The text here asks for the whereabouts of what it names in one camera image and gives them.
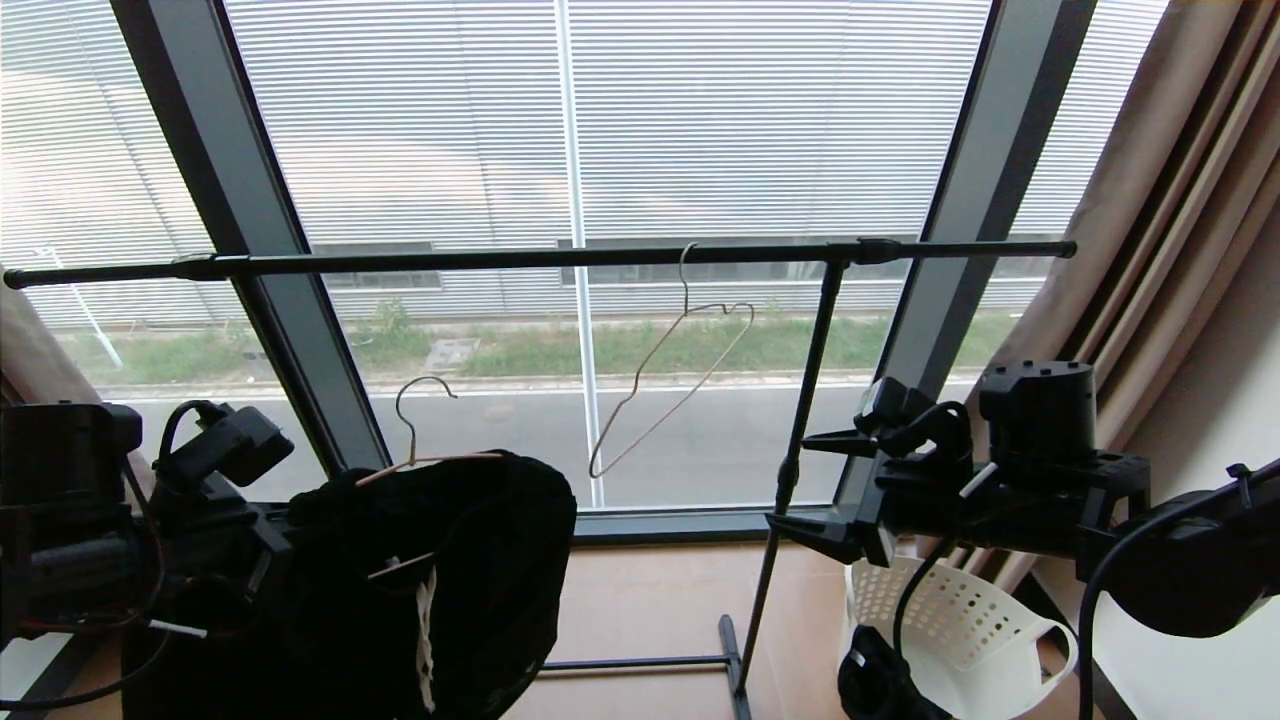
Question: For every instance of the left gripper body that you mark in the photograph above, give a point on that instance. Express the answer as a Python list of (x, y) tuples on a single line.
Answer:
[(220, 555)]

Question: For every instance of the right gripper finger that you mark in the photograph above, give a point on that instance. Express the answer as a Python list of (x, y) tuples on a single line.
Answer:
[(850, 443), (830, 540)]

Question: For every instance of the pink clothes hanger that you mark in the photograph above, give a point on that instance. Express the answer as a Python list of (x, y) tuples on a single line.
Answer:
[(686, 285), (409, 430)]

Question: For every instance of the brown curtain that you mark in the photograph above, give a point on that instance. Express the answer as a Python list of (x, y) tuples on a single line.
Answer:
[(1150, 200), (40, 360)]

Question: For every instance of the white laundry basket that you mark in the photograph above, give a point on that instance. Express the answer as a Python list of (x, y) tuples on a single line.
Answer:
[(1030, 680)]

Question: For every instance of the black garment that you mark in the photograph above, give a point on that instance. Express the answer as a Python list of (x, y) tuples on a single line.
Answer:
[(880, 690)]

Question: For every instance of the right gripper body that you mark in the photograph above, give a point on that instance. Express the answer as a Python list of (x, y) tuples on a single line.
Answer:
[(930, 510)]

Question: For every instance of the black clothes rack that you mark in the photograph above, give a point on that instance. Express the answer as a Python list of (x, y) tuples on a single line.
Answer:
[(400, 262)]

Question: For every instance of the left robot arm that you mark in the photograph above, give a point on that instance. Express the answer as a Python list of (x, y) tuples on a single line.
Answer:
[(60, 500)]

